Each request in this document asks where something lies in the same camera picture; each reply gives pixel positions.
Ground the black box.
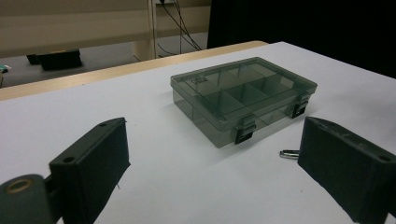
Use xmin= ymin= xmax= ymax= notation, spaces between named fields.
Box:
xmin=25 ymin=49 xmax=84 ymax=72

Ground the black curtain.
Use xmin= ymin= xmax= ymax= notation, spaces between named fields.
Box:
xmin=206 ymin=0 xmax=396 ymax=79

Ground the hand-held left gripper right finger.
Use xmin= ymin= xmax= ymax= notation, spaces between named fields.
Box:
xmin=297 ymin=116 xmax=396 ymax=224

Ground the grey transparent compartment box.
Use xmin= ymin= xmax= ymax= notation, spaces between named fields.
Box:
xmin=170 ymin=56 xmax=318 ymax=149

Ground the black cable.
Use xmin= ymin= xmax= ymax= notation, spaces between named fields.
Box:
xmin=156 ymin=42 xmax=181 ymax=59
xmin=160 ymin=0 xmax=203 ymax=51

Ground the beige desk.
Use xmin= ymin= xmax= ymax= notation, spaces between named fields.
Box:
xmin=0 ymin=0 xmax=213 ymax=62

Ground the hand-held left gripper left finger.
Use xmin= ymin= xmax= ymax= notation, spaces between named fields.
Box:
xmin=49 ymin=117 xmax=132 ymax=224

